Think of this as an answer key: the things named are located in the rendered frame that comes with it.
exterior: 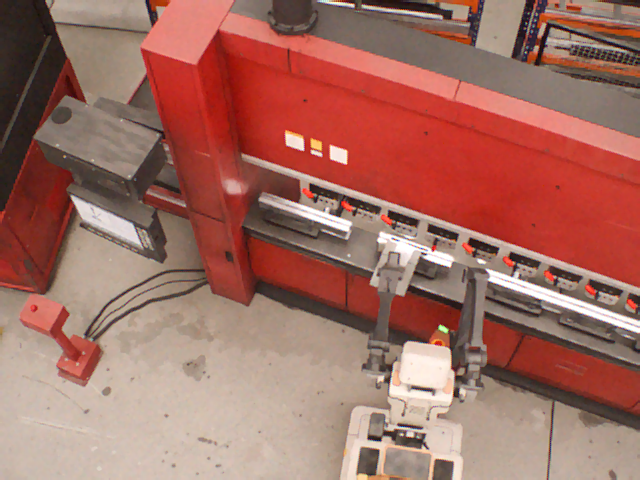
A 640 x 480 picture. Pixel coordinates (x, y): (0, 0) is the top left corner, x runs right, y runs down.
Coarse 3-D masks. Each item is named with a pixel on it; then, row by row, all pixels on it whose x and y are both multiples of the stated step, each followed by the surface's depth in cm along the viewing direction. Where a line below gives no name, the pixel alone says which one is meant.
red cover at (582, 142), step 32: (224, 32) 325; (256, 32) 324; (288, 64) 328; (320, 64) 320; (352, 64) 315; (384, 64) 315; (384, 96) 321; (416, 96) 314; (448, 96) 308; (480, 96) 307; (480, 128) 315; (512, 128) 307; (544, 128) 300; (576, 128) 300; (576, 160) 308; (608, 160) 300
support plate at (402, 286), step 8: (384, 248) 425; (392, 248) 425; (384, 256) 423; (416, 256) 422; (384, 264) 420; (408, 264) 420; (416, 264) 421; (408, 272) 418; (376, 280) 416; (408, 280) 416; (400, 288) 414
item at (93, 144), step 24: (48, 120) 350; (72, 120) 350; (96, 120) 349; (120, 120) 349; (48, 144) 345; (72, 144) 344; (96, 144) 344; (120, 144) 343; (144, 144) 343; (72, 168) 355; (96, 168) 343; (120, 168) 338; (144, 168) 343; (120, 192) 353; (144, 192) 352
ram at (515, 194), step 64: (256, 64) 339; (256, 128) 381; (320, 128) 361; (384, 128) 342; (448, 128) 325; (384, 192) 385; (448, 192) 364; (512, 192) 345; (576, 192) 327; (576, 256) 366
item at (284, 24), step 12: (276, 0) 311; (288, 0) 308; (300, 0) 309; (360, 0) 324; (276, 12) 318; (288, 12) 314; (300, 12) 315; (312, 12) 324; (276, 24) 321; (288, 24) 320; (300, 24) 321; (312, 24) 322
